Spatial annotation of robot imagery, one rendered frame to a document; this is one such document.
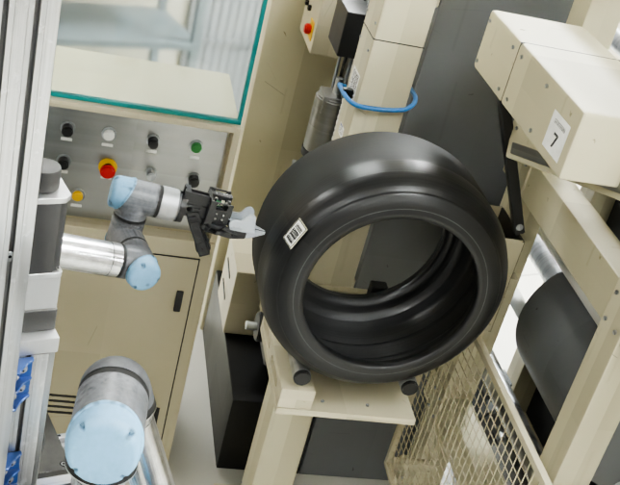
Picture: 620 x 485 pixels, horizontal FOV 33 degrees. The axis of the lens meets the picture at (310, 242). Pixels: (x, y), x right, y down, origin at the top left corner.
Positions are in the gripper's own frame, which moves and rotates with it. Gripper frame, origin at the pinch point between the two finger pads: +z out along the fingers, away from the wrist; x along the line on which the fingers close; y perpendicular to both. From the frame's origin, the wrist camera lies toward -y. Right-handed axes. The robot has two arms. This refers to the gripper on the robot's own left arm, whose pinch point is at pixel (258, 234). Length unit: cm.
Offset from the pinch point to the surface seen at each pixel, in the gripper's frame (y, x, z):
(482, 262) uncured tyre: 13, -13, 49
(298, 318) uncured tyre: -12.1, -12.7, 12.6
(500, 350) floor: -105, 144, 164
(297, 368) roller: -29.8, -7.1, 19.6
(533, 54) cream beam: 60, -3, 42
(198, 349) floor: -121, 123, 30
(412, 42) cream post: 46, 28, 27
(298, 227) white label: 9.5, -10.5, 5.1
